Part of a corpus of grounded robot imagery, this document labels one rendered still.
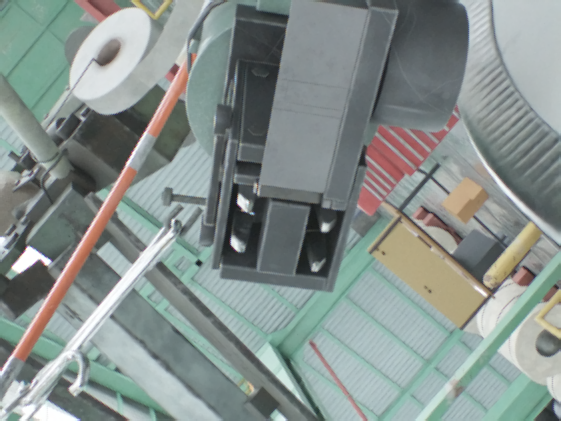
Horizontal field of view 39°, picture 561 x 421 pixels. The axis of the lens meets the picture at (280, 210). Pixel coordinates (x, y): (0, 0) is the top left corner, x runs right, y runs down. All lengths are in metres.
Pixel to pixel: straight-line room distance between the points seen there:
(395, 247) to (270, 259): 9.80
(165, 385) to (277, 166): 0.88
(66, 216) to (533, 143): 0.86
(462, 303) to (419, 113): 10.53
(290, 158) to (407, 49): 0.08
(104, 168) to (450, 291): 9.67
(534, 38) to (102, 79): 0.73
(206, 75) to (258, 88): 0.08
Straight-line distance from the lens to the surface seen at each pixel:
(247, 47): 0.55
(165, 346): 1.27
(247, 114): 0.48
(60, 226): 1.25
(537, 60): 0.58
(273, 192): 0.46
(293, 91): 0.42
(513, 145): 0.52
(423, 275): 10.57
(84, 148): 1.28
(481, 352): 4.01
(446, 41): 0.44
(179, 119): 1.44
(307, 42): 0.41
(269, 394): 1.27
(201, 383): 1.29
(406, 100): 0.44
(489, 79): 0.60
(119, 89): 1.15
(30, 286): 1.22
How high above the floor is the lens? 1.43
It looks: 2 degrees up
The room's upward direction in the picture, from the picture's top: 140 degrees counter-clockwise
